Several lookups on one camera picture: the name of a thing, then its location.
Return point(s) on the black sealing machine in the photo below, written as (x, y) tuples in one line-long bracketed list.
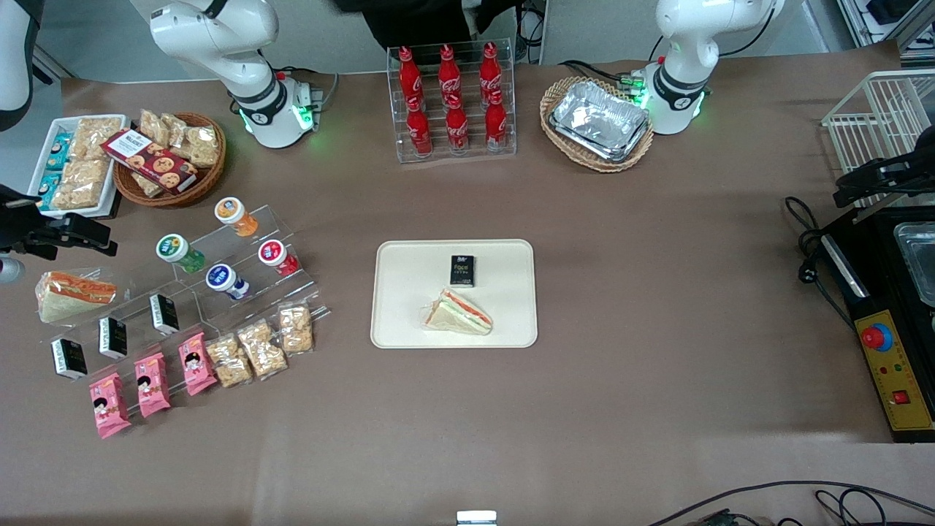
[(876, 277)]

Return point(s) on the small white device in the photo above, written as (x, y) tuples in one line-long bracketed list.
[(476, 519)]

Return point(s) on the aluminium foil tray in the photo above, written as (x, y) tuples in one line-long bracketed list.
[(599, 118)]

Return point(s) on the green gum bottle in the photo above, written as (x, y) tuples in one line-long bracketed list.
[(179, 253)]

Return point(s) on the wrapped triangle sandwich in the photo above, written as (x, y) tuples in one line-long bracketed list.
[(459, 314), (73, 296)]

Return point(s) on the beige plastic tray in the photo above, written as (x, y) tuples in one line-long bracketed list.
[(409, 292)]

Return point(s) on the red cola bottle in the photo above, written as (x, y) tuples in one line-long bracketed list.
[(418, 131), (496, 126), (490, 69), (448, 71), (456, 129), (410, 73)]

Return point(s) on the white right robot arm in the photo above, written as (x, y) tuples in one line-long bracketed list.
[(212, 29)]

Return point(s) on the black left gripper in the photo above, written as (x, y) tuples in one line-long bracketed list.
[(910, 169)]

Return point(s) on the light wicker basket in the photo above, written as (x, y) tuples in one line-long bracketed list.
[(555, 95)]

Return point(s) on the teal snack pack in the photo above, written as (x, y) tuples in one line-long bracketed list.
[(48, 188), (58, 150)]

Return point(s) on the aluminium frame shelf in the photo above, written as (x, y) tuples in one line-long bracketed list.
[(917, 25)]

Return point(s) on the clear bag of puffed snack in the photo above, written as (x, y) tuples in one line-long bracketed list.
[(80, 183), (153, 126), (146, 185), (229, 361), (261, 349), (202, 146), (296, 329), (98, 135), (177, 128)]

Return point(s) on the yellow control panel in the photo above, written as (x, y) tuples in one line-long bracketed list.
[(906, 380)]

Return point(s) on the small black box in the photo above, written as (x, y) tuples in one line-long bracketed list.
[(69, 359), (462, 270), (113, 337), (164, 314)]

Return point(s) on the red gum bottle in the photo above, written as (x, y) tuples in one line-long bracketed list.
[(277, 257)]

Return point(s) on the brown wicker basket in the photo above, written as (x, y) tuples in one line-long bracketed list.
[(197, 186)]

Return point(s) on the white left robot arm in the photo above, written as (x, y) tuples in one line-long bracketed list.
[(687, 44)]

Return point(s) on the clear acrylic bottle rack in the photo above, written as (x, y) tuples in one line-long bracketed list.
[(511, 95)]

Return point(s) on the metal tray in machine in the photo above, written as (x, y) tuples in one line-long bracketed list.
[(919, 259)]

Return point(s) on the red emergency stop button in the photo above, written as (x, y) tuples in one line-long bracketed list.
[(875, 337)]

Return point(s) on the white rectangular tray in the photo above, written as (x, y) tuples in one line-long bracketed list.
[(40, 164)]

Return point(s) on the clear acrylic stepped stand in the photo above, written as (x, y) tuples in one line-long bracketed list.
[(139, 292), (285, 226)]

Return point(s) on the orange gum bottle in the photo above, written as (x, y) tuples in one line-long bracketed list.
[(235, 216)]

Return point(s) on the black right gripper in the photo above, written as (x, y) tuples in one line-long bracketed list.
[(20, 223)]

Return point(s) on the pink snack pack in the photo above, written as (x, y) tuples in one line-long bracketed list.
[(109, 405), (197, 364), (152, 385)]

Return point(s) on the person in black clothing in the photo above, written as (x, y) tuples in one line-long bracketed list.
[(424, 22)]

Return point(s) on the red cookie box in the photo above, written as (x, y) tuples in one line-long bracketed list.
[(150, 161)]

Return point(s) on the blue gum bottle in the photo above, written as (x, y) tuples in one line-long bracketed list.
[(226, 281)]

